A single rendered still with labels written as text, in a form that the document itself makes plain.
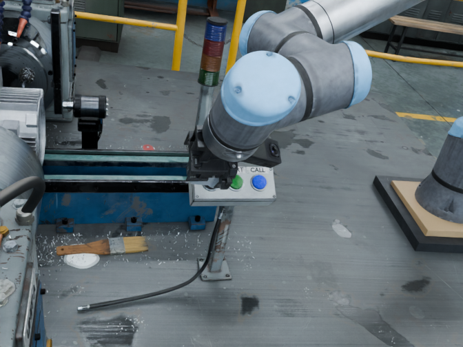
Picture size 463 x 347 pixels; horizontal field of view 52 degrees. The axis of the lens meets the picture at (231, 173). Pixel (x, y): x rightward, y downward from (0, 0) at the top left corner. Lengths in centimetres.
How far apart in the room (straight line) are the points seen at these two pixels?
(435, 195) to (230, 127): 95
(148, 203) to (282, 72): 67
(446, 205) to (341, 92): 88
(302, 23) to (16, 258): 52
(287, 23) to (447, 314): 80
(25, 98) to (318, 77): 67
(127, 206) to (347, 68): 71
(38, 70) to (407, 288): 107
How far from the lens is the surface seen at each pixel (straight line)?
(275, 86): 59
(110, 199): 118
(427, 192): 149
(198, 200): 93
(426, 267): 137
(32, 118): 107
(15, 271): 62
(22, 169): 86
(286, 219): 133
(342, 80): 66
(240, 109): 58
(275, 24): 76
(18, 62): 132
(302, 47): 69
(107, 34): 438
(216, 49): 139
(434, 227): 143
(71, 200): 118
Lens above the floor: 160
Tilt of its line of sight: 33 degrees down
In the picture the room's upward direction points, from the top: 11 degrees clockwise
